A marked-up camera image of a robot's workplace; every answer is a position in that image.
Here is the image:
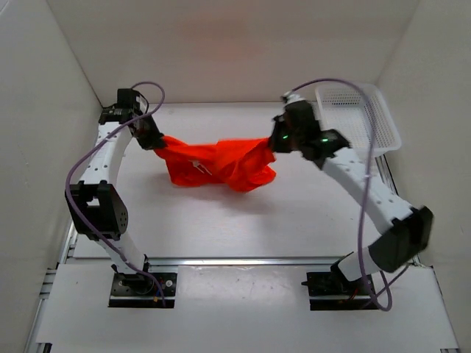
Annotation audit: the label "orange shorts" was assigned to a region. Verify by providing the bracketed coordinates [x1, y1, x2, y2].
[154, 135, 276, 193]

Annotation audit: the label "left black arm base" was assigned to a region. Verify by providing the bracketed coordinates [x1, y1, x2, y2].
[108, 265, 178, 309]

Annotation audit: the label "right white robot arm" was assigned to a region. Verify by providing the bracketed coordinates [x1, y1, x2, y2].
[269, 94, 433, 294]

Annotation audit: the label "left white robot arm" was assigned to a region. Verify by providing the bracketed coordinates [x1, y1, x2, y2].
[65, 85, 166, 294]

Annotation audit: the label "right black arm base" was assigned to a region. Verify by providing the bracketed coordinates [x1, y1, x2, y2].
[301, 257, 378, 311]

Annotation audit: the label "white plastic basket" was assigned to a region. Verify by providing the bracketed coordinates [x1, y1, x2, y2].
[315, 83, 402, 159]

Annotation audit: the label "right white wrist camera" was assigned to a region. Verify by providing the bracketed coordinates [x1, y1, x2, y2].
[280, 91, 305, 109]

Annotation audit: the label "aluminium table rail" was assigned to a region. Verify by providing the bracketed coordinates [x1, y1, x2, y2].
[149, 257, 339, 267]

